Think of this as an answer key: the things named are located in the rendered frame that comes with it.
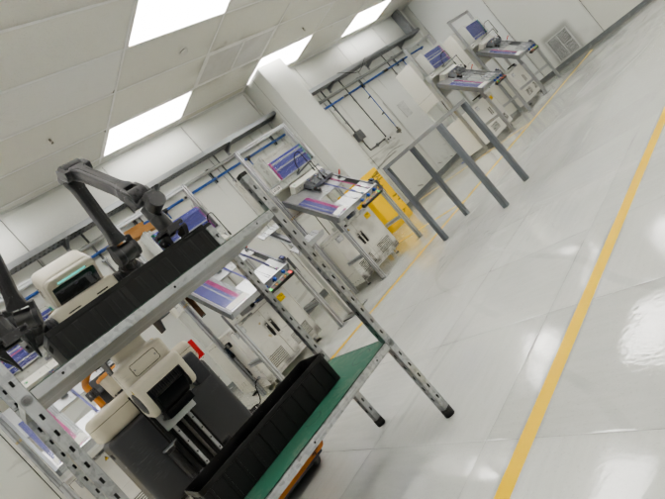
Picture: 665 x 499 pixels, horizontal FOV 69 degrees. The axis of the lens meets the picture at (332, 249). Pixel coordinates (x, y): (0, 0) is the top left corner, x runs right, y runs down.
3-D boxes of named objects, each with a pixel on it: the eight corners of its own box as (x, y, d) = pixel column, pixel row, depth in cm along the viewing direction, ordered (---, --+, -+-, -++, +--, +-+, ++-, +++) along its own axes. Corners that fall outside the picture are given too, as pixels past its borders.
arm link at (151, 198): (142, 187, 171) (123, 200, 166) (148, 170, 162) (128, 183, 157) (166, 213, 172) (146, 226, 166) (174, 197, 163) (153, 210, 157)
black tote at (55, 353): (209, 265, 179) (188, 243, 178) (224, 249, 165) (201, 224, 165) (68, 374, 144) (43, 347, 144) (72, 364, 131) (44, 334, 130)
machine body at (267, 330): (326, 334, 442) (281, 283, 439) (276, 389, 400) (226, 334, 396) (295, 349, 494) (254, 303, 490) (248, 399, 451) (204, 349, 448)
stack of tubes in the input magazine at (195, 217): (216, 227, 443) (196, 204, 441) (173, 257, 412) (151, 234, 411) (212, 232, 453) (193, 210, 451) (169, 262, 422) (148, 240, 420)
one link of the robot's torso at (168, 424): (165, 432, 211) (127, 390, 210) (212, 385, 228) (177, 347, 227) (180, 428, 190) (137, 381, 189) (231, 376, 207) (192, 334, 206)
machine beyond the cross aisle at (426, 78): (535, 106, 721) (454, 6, 710) (517, 128, 672) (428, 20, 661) (470, 153, 830) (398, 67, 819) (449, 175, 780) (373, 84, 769)
